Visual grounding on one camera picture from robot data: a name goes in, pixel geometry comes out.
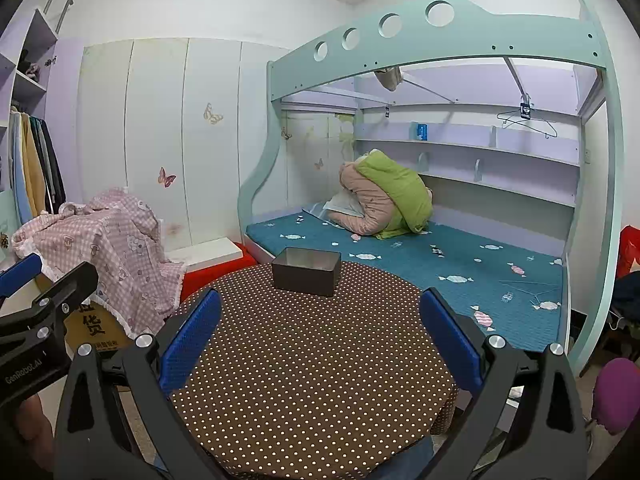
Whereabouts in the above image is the grey hanging cloth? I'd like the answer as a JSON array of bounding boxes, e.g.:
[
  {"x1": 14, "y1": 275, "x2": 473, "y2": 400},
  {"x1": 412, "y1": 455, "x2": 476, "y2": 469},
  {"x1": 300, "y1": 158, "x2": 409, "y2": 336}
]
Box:
[{"x1": 375, "y1": 66, "x2": 404, "y2": 92}]

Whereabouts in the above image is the metal ladder rail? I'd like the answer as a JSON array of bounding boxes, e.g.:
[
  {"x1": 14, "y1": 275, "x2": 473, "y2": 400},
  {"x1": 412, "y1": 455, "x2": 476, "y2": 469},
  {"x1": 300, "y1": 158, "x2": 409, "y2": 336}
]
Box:
[{"x1": 42, "y1": 0, "x2": 74, "y2": 37}]

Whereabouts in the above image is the lavender wall shelf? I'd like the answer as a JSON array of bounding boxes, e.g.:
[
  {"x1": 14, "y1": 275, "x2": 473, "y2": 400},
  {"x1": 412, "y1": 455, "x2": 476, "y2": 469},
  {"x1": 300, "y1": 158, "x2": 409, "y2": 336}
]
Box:
[{"x1": 352, "y1": 62, "x2": 584, "y2": 209}]

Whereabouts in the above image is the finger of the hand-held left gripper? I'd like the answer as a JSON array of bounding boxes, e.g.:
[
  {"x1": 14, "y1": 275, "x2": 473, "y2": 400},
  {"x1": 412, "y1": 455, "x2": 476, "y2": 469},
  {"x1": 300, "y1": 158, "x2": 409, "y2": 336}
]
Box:
[
  {"x1": 0, "y1": 252, "x2": 44, "y2": 301},
  {"x1": 0, "y1": 261, "x2": 100, "y2": 357}
]

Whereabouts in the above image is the green and pink quilt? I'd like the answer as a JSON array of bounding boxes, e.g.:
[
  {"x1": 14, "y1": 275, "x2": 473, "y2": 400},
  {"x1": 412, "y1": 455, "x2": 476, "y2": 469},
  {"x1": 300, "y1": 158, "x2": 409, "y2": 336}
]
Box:
[{"x1": 325, "y1": 149, "x2": 434, "y2": 240}]

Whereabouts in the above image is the cardboard box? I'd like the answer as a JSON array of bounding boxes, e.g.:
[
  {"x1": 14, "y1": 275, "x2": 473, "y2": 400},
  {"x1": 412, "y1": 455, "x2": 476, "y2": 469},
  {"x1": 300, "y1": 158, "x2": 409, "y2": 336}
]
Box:
[{"x1": 64, "y1": 304, "x2": 134, "y2": 352}]

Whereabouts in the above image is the dark clothes pile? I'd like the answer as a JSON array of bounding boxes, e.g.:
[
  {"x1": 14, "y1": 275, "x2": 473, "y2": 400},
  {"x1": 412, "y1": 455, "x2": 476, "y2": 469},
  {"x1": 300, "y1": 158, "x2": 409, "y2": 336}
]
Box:
[{"x1": 611, "y1": 270, "x2": 640, "y2": 322}]

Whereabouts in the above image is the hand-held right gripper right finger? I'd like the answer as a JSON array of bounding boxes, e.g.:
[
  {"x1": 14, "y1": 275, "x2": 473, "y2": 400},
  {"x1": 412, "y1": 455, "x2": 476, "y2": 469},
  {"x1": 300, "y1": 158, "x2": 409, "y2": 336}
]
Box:
[{"x1": 419, "y1": 287, "x2": 589, "y2": 480}]

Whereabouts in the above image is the wire clothes hanger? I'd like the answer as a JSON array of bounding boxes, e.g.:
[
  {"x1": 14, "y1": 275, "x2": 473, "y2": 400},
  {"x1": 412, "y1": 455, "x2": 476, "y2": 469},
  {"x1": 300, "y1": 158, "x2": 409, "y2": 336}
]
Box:
[{"x1": 497, "y1": 94, "x2": 559, "y2": 139}]

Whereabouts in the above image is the red storage box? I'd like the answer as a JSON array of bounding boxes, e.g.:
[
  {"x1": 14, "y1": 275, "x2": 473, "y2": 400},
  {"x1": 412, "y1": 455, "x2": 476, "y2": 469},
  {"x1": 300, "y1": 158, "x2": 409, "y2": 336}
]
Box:
[{"x1": 179, "y1": 242, "x2": 259, "y2": 302}]

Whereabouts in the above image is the purple round object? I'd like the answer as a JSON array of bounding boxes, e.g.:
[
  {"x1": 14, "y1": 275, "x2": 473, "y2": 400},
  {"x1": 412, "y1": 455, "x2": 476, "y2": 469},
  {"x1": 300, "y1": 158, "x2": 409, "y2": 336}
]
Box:
[{"x1": 592, "y1": 357, "x2": 640, "y2": 437}]

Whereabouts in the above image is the brown polka dot tablecloth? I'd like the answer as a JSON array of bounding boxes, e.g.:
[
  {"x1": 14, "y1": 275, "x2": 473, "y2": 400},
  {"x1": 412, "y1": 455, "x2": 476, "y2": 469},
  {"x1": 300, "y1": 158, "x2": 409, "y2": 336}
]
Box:
[{"x1": 167, "y1": 260, "x2": 459, "y2": 480}]

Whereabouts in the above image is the red bag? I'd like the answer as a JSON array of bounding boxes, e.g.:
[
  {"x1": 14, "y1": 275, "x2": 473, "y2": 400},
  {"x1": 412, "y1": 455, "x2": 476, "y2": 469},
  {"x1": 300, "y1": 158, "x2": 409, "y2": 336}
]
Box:
[{"x1": 619, "y1": 226, "x2": 640, "y2": 281}]

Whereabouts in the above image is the yellow hanging garment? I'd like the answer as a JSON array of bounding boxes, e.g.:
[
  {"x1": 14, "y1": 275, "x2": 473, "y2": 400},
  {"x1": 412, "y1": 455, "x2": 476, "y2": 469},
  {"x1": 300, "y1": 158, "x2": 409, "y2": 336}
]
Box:
[{"x1": 22, "y1": 112, "x2": 47, "y2": 218}]

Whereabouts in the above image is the white pillow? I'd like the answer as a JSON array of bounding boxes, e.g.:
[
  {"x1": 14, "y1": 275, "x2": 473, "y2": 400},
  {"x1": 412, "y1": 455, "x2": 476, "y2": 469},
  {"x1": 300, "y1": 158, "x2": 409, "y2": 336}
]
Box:
[{"x1": 322, "y1": 191, "x2": 366, "y2": 219}]

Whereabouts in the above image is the white board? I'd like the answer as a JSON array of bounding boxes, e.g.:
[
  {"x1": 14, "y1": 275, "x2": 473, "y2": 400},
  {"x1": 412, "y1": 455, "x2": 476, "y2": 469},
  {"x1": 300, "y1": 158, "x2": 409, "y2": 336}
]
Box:
[{"x1": 167, "y1": 240, "x2": 244, "y2": 267}]

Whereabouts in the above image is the person's left forearm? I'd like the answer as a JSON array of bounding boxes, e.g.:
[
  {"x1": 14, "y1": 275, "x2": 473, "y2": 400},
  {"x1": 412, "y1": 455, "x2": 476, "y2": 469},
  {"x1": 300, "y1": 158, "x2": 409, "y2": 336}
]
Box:
[{"x1": 12, "y1": 394, "x2": 55, "y2": 477}]

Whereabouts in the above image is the lavender open closet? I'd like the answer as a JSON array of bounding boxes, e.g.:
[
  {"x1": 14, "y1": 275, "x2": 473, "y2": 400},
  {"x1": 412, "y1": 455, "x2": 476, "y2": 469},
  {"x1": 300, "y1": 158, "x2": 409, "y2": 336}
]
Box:
[{"x1": 0, "y1": 7, "x2": 62, "y2": 192}]

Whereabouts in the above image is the teal bunk bed frame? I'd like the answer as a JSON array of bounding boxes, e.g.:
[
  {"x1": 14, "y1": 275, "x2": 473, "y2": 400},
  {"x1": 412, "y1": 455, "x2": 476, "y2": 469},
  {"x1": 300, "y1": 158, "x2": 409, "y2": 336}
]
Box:
[{"x1": 239, "y1": 0, "x2": 626, "y2": 377}]

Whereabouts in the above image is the white wardrobe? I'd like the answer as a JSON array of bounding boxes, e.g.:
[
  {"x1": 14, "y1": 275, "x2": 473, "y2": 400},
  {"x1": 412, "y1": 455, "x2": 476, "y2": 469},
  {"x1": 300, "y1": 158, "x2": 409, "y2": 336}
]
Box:
[{"x1": 77, "y1": 37, "x2": 296, "y2": 257}]

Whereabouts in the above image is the teal candy print bed sheet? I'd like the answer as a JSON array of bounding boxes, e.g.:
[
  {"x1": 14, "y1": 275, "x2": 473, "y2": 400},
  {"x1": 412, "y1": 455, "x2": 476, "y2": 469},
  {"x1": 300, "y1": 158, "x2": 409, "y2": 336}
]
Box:
[{"x1": 245, "y1": 209, "x2": 566, "y2": 354}]

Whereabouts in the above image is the light blue hanging garment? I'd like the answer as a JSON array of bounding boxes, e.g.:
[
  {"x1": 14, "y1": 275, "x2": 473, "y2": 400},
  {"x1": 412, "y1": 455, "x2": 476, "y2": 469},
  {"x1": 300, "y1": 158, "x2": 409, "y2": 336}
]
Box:
[{"x1": 9, "y1": 109, "x2": 31, "y2": 225}]

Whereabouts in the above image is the dark hanging garment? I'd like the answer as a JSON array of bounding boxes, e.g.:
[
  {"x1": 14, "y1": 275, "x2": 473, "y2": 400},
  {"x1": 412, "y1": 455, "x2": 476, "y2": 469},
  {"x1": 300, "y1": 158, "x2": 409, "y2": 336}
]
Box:
[{"x1": 39, "y1": 116, "x2": 67, "y2": 211}]

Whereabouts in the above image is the black storage box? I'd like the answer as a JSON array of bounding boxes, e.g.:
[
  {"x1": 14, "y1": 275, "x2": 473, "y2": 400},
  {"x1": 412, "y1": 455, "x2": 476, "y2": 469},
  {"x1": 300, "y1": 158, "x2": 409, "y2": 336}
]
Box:
[{"x1": 271, "y1": 247, "x2": 342, "y2": 297}]

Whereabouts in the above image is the pink checked cartoon cloth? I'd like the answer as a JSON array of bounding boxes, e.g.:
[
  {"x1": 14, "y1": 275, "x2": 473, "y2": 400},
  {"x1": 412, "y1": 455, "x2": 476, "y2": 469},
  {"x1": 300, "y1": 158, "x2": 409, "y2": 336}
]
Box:
[{"x1": 11, "y1": 187, "x2": 187, "y2": 339}]

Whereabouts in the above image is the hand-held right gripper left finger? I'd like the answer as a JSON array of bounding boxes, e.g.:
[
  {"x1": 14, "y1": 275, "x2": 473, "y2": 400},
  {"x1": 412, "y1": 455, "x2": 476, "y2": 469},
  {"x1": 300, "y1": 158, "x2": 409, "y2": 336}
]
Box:
[{"x1": 54, "y1": 287, "x2": 223, "y2": 480}]

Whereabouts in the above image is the teal wire hanger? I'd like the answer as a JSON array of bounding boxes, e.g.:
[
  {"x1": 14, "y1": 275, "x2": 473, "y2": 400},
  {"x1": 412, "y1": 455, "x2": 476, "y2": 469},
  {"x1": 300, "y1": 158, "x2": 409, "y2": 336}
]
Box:
[{"x1": 500, "y1": 280, "x2": 562, "y2": 311}]

